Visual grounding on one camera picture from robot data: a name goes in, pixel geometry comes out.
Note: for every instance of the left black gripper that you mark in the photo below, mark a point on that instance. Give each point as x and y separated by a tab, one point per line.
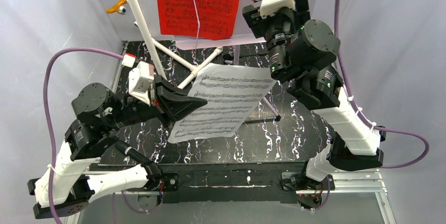
159	100

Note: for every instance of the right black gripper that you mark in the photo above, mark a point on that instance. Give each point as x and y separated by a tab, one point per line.
252	14

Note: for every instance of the lilac perforated music stand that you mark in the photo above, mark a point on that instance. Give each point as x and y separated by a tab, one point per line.
242	35

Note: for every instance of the white sheet music page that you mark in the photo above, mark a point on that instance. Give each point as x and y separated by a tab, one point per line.
232	93

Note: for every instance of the red sheet music book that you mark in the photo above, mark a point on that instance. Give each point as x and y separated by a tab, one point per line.
208	19

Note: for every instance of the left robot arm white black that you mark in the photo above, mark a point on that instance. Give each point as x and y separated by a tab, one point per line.
65	189

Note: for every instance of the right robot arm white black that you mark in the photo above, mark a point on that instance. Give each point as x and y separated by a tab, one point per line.
302	50

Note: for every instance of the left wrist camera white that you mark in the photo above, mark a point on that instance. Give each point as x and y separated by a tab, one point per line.
140	82

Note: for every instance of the orange wall hook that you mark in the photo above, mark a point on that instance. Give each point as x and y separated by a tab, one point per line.
119	8

